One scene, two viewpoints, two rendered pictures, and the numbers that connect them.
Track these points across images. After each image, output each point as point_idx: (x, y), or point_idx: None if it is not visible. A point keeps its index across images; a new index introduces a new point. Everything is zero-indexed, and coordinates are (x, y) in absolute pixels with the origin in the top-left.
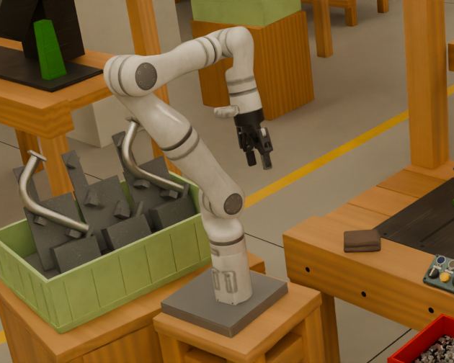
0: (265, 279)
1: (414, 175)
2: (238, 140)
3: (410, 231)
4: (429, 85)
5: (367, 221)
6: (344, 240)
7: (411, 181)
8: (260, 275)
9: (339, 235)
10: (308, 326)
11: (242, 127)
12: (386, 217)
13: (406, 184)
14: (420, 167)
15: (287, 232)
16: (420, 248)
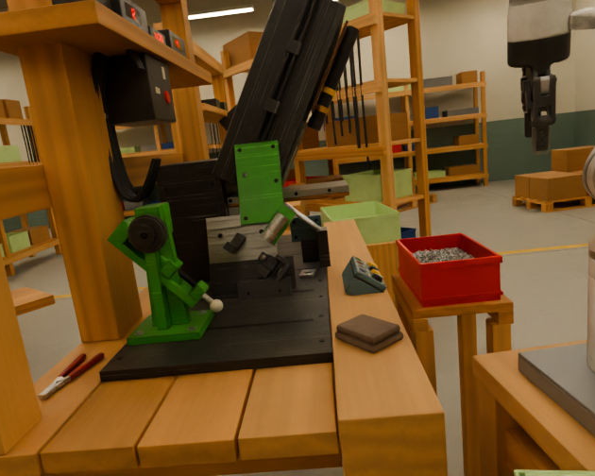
0: (550, 366)
1: (72, 425)
2: (554, 104)
3: (297, 331)
4: None
5: (286, 384)
6: (393, 330)
7: (106, 415)
8: (553, 376)
9: (369, 362)
10: None
11: (550, 70)
12: (258, 378)
13: (121, 415)
14: (28, 436)
15: (434, 406)
16: (326, 314)
